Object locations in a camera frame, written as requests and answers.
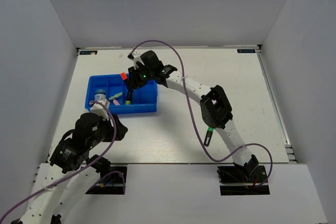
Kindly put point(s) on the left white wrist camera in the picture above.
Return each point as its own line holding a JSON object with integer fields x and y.
{"x": 98, "y": 108}

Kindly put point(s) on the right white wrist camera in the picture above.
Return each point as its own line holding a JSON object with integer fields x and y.
{"x": 137, "y": 62}

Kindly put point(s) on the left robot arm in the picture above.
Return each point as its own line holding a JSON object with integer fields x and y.
{"x": 72, "y": 171}

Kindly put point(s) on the green translucent eraser case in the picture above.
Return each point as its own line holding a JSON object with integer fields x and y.
{"x": 116, "y": 96}

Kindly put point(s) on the right corner table label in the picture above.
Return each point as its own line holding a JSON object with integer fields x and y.
{"x": 246, "y": 51}

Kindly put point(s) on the left corner table label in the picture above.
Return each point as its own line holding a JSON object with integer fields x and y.
{"x": 88, "y": 52}

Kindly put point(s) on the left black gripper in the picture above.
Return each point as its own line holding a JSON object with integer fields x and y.
{"x": 121, "y": 128}

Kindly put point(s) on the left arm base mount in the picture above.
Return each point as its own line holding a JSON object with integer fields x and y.
{"x": 112, "y": 178}

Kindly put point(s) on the orange highlighter marker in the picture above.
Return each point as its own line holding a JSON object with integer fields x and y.
{"x": 123, "y": 76}

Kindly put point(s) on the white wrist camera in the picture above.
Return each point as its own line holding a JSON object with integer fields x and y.
{"x": 98, "y": 108}
{"x": 137, "y": 62}

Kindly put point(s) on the green highlighter marker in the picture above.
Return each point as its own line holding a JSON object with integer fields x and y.
{"x": 208, "y": 136}

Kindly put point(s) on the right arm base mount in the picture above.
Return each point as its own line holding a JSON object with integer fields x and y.
{"x": 232, "y": 183}

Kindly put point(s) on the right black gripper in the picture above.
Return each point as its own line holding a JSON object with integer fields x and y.
{"x": 135, "y": 83}

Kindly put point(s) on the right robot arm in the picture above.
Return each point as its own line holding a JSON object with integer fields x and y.
{"x": 216, "y": 110}

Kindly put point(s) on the blue plastic sorting tray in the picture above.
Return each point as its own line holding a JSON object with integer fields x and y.
{"x": 144, "y": 99}

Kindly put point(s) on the corner table label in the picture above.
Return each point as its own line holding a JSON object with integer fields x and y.
{"x": 246, "y": 51}
{"x": 88, "y": 52}

